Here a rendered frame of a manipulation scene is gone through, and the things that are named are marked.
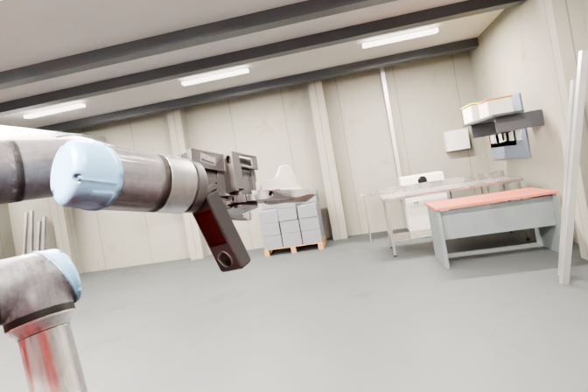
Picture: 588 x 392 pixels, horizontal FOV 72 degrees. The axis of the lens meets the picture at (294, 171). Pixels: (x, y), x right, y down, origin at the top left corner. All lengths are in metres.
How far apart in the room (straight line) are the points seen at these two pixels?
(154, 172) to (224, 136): 8.62
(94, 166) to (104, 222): 10.02
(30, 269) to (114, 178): 0.45
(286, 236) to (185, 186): 7.30
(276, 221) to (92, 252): 4.84
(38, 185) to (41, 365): 0.42
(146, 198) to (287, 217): 7.27
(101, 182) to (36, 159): 0.11
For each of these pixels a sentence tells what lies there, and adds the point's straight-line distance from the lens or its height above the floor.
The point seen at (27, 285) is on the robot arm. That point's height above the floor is 1.35.
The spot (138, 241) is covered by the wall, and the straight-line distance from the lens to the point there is 10.10.
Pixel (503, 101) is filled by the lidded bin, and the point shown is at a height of 2.00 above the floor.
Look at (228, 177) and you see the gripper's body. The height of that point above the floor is 1.48.
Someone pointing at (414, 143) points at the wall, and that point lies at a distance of 8.72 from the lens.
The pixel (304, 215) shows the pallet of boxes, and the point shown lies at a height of 0.67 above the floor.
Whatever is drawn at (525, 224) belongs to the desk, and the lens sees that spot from 5.70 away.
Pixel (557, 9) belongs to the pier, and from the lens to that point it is 5.43.
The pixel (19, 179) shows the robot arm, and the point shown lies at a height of 1.51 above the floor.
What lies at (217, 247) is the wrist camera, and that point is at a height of 1.38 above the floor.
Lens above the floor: 1.46
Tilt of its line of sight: 1 degrees up
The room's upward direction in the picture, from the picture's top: 9 degrees counter-clockwise
